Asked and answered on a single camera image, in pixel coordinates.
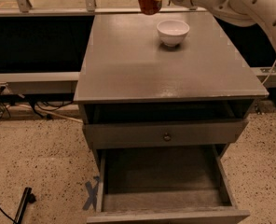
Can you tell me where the red coke can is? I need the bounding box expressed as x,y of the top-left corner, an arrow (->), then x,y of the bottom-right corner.
138,0 -> 161,15

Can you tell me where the grey drawer cabinet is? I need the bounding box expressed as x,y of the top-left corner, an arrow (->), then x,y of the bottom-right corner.
75,12 -> 267,224

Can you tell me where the round metal drawer knob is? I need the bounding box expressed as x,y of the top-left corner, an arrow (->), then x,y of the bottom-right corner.
163,133 -> 172,142

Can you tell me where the top grey drawer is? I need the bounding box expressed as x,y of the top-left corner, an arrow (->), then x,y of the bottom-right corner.
84,119 -> 248,149

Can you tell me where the open middle grey drawer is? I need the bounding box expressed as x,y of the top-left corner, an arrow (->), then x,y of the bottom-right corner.
87,146 -> 250,224

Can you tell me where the white ceramic bowl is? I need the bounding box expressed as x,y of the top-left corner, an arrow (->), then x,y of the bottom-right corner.
157,20 -> 190,47

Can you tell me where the blue tape cross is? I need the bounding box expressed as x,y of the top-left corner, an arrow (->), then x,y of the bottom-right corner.
83,176 -> 100,210

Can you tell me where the black bar on floor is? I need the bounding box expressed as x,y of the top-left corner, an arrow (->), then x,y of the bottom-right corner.
13,187 -> 36,224

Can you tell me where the white cable at right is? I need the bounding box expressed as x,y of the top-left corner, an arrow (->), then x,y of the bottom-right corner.
261,56 -> 276,86

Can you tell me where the metal railing frame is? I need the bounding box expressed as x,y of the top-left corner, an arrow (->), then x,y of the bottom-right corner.
0,8 -> 266,100

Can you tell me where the bundle of black cables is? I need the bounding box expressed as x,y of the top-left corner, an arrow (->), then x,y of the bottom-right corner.
0,83 -> 76,121

